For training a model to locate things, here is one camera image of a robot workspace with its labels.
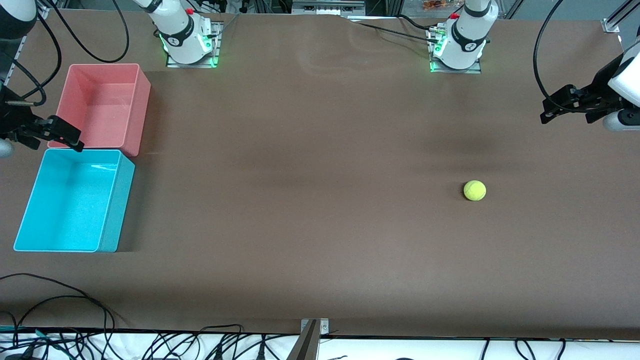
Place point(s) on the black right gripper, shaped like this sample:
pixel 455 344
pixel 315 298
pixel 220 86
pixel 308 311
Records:
pixel 11 119

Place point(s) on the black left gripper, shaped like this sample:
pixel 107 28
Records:
pixel 598 93

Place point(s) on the yellow tennis ball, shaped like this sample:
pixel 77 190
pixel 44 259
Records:
pixel 474 190

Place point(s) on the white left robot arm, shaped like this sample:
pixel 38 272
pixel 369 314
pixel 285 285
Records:
pixel 465 40

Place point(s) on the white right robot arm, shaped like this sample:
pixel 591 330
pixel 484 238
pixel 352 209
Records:
pixel 180 35

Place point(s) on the pink plastic bin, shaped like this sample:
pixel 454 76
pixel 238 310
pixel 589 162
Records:
pixel 107 100

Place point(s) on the blue plastic bin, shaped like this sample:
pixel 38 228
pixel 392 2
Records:
pixel 70 205

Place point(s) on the aluminium corner profile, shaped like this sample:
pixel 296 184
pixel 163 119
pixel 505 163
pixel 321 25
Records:
pixel 611 25

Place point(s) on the small orange objects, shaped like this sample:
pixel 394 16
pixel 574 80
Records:
pixel 435 5

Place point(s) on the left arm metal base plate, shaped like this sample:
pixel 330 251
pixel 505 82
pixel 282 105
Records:
pixel 432 67

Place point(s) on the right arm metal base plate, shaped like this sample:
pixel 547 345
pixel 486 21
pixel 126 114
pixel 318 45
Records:
pixel 218 45

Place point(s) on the dark grey mount bar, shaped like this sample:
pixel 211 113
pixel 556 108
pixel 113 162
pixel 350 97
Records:
pixel 306 345

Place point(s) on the silver table edge bracket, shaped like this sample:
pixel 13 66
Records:
pixel 324 326

